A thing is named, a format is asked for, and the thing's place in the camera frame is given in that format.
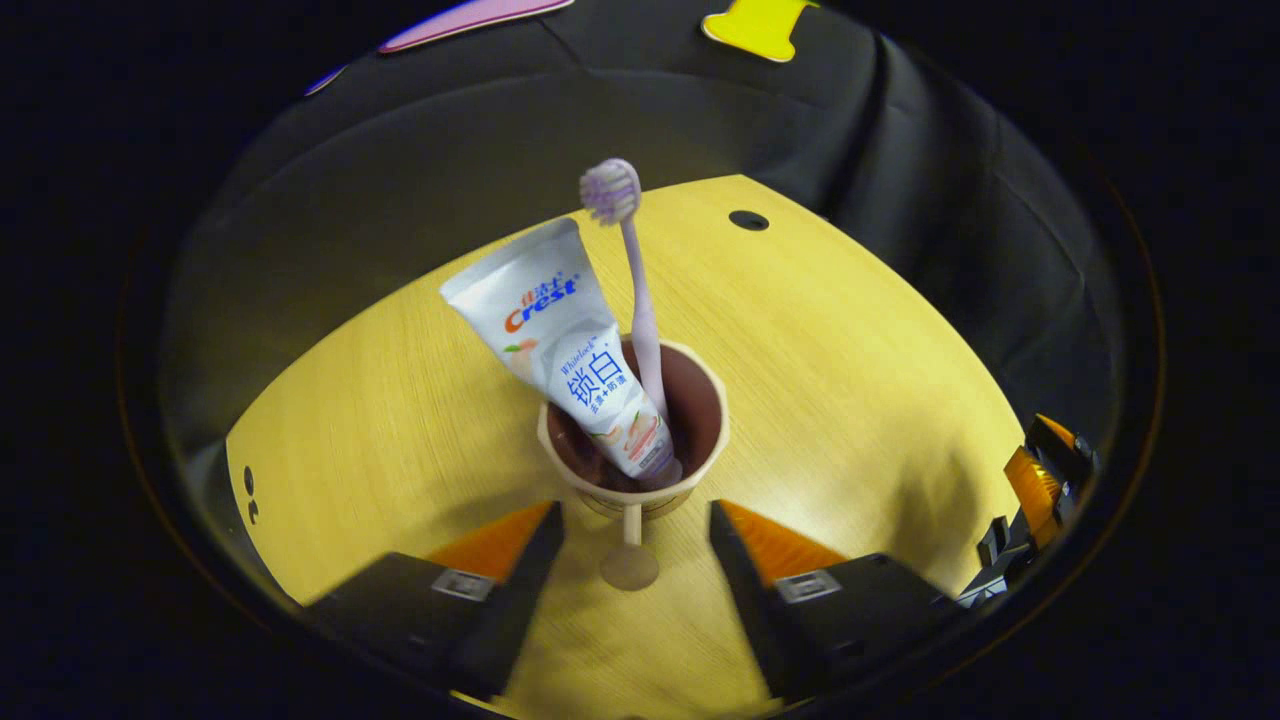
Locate black backdrop cloth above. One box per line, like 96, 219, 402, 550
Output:
160, 0, 1126, 481

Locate white toothpaste tube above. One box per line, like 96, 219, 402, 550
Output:
439, 217, 684, 491

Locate beige cup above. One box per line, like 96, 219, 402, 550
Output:
537, 338, 731, 593

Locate pale pink toothbrush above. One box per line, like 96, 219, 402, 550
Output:
579, 157, 673, 426

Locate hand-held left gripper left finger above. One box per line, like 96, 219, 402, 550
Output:
300, 500, 566, 701

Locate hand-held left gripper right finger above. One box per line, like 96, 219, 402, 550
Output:
708, 498, 966, 701

